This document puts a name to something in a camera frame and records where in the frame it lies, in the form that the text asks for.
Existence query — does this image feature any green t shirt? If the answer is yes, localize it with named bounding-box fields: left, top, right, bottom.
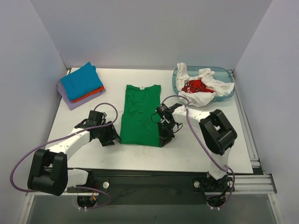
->
left=120, top=84, right=161, bottom=147

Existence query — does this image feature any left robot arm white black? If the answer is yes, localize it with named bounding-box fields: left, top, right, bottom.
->
left=27, top=110, right=121, bottom=196

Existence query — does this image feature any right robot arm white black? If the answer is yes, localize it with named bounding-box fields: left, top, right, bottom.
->
left=156, top=103, right=237, bottom=190

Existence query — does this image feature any folded orange t shirt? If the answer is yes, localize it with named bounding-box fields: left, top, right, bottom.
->
left=72, top=86, right=106, bottom=103

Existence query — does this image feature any white t shirt red print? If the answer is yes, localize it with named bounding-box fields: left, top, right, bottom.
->
left=176, top=63, right=235, bottom=107

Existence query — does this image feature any folded blue t shirt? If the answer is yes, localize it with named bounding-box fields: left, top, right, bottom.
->
left=60, top=62, right=104, bottom=101

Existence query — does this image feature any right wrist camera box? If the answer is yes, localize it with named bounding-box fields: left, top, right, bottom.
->
left=156, top=104, right=171, bottom=117

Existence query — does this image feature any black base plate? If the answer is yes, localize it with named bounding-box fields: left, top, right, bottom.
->
left=66, top=169, right=235, bottom=208

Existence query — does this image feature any aluminium frame rail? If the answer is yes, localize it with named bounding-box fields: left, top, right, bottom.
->
left=25, top=175, right=278, bottom=196

